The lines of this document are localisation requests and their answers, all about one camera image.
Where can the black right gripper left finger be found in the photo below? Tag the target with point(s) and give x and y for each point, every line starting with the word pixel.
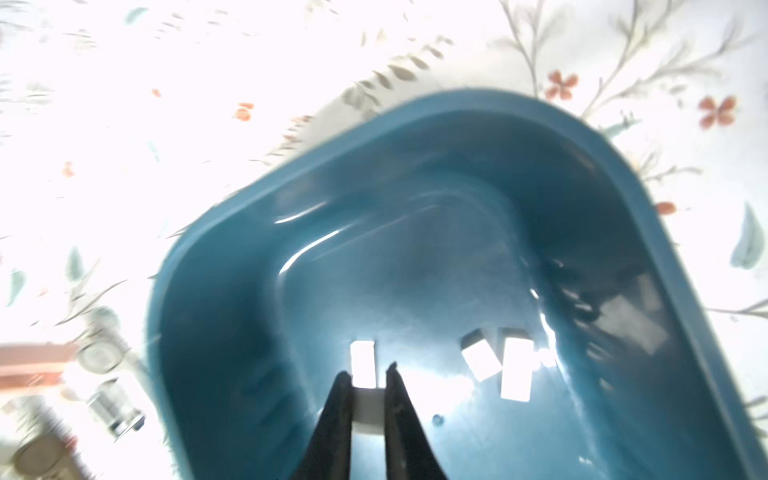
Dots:
pixel 327 456

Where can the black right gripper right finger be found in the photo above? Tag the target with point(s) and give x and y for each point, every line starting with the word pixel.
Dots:
pixel 407 450

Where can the pink mini stapler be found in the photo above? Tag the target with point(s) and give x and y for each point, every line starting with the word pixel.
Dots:
pixel 94 373

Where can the staple strip five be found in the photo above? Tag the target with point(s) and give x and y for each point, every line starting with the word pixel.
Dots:
pixel 368 416

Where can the staple strip two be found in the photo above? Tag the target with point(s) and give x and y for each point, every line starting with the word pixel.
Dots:
pixel 363 364

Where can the staple strip three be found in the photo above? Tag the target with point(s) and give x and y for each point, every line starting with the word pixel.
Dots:
pixel 479 356

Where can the staple strip four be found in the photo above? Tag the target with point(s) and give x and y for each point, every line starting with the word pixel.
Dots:
pixel 518 365

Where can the teal plastic tray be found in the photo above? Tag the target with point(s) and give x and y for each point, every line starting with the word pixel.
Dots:
pixel 459 211

